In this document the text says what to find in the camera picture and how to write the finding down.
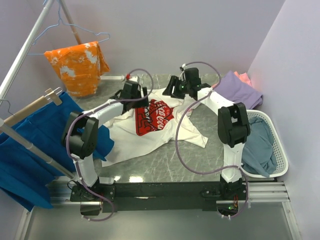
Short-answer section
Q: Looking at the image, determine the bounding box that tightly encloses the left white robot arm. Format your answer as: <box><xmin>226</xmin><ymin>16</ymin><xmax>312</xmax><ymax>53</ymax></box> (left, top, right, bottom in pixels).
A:
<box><xmin>61</xmin><ymin>80</ymin><xmax>149</xmax><ymax>201</ymax></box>

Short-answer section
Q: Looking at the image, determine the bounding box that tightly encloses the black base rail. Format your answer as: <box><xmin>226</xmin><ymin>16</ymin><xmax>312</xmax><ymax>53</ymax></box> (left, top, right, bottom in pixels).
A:
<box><xmin>70</xmin><ymin>180</ymin><xmax>247</xmax><ymax>216</ymax></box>

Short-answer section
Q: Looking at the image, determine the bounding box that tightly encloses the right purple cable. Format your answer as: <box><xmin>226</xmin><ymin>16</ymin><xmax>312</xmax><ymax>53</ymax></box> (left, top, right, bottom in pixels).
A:
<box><xmin>174</xmin><ymin>61</ymin><xmax>251</xmax><ymax>221</ymax></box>

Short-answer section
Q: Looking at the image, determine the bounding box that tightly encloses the orange white tie-dye garment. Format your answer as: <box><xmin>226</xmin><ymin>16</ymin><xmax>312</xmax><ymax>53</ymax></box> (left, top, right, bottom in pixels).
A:
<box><xmin>44</xmin><ymin>41</ymin><xmax>110</xmax><ymax>97</ymax></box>

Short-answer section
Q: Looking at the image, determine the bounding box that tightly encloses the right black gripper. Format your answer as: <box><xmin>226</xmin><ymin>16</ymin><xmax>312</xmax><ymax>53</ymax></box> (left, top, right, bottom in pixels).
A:
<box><xmin>162</xmin><ymin>76</ymin><xmax>191</xmax><ymax>101</ymax></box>

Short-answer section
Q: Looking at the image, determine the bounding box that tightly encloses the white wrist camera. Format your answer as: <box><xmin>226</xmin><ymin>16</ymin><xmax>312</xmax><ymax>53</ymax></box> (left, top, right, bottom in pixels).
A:
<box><xmin>125</xmin><ymin>74</ymin><xmax>140</xmax><ymax>84</ymax></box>
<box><xmin>178</xmin><ymin>63</ymin><xmax>188</xmax><ymax>81</ymax></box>

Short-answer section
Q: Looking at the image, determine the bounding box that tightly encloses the white laundry basket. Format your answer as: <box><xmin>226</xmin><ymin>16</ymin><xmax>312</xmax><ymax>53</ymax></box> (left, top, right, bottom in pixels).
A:
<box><xmin>241</xmin><ymin>110</ymin><xmax>289</xmax><ymax>179</ymax></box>

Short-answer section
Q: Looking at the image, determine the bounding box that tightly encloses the folded purple t-shirt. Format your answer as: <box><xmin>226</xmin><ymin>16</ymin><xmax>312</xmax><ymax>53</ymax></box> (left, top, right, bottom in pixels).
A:
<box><xmin>212</xmin><ymin>71</ymin><xmax>263</xmax><ymax>110</ymax></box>

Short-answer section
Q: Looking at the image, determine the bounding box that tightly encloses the folded pink t-shirt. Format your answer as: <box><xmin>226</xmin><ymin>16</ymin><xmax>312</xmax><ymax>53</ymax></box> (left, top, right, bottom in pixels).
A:
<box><xmin>234</xmin><ymin>71</ymin><xmax>252</xmax><ymax>87</ymax></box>

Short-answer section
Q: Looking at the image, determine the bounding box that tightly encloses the metal clothes rack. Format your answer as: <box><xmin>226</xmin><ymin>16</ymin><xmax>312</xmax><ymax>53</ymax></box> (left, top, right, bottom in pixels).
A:
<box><xmin>0</xmin><ymin>0</ymin><xmax>126</xmax><ymax>180</ymax></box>

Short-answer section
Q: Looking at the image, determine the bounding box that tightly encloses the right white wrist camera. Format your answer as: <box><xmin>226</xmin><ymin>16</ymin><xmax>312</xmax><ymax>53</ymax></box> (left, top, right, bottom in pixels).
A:
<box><xmin>178</xmin><ymin>63</ymin><xmax>188</xmax><ymax>81</ymax></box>

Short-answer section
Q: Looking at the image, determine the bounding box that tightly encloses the white Coca-Cola t-shirt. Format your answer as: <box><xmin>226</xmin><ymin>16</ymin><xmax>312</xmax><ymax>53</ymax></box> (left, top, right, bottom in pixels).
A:
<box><xmin>102</xmin><ymin>89</ymin><xmax>208</xmax><ymax>167</ymax></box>

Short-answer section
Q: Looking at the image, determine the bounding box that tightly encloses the blue wire hanger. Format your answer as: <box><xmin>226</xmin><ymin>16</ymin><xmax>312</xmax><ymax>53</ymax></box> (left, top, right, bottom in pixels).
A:
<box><xmin>26</xmin><ymin>0</ymin><xmax>111</xmax><ymax>56</ymax></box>

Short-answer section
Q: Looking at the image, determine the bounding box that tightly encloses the purple cable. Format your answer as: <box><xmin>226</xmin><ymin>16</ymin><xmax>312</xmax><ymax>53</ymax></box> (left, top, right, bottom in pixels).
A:
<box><xmin>174</xmin><ymin>61</ymin><xmax>251</xmax><ymax>221</ymax></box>
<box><xmin>66</xmin><ymin>69</ymin><xmax>154</xmax><ymax>223</ymax></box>

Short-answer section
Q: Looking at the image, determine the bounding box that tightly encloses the wooden clip hanger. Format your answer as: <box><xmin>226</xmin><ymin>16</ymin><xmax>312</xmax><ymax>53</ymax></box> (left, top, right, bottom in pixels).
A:
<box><xmin>4</xmin><ymin>87</ymin><xmax>63</xmax><ymax>127</ymax></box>

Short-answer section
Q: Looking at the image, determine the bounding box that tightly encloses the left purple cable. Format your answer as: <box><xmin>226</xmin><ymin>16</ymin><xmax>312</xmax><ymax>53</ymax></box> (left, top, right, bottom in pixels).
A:
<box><xmin>66</xmin><ymin>69</ymin><xmax>154</xmax><ymax>223</ymax></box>

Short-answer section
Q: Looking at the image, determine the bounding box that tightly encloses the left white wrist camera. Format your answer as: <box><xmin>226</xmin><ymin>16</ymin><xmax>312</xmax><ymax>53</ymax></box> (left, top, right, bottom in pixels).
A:
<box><xmin>125</xmin><ymin>74</ymin><xmax>140</xmax><ymax>84</ymax></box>

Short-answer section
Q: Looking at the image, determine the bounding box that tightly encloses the blue-grey garment in basket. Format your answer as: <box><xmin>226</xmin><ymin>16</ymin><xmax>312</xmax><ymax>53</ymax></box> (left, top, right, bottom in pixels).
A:
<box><xmin>242</xmin><ymin>117</ymin><xmax>277</xmax><ymax>178</ymax></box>

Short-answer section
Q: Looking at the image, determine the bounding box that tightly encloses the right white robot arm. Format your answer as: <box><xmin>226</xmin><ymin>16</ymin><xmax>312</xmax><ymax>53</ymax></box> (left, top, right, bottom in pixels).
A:
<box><xmin>162</xmin><ymin>64</ymin><xmax>251</xmax><ymax>200</ymax></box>

